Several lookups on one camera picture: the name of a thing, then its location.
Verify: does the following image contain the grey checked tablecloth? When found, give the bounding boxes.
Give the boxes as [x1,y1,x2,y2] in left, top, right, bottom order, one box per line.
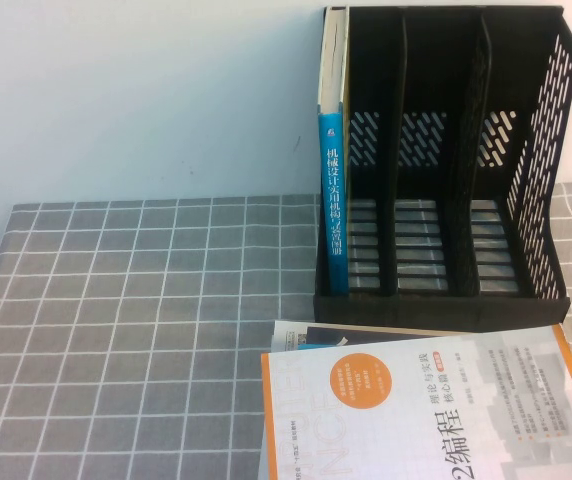
[0,180,572,480]

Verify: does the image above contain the yellow-green mechanical devices book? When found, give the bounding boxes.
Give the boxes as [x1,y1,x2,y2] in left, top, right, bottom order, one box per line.
[317,6,352,297]

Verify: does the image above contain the white book with orange border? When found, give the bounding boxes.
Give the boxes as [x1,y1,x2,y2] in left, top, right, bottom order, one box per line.
[259,323,572,480]

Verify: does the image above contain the white book with QR code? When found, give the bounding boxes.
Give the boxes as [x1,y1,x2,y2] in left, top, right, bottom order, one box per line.
[269,319,467,357]

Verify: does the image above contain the black plastic book stand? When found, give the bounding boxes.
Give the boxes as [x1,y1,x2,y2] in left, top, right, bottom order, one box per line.
[310,4,572,335]

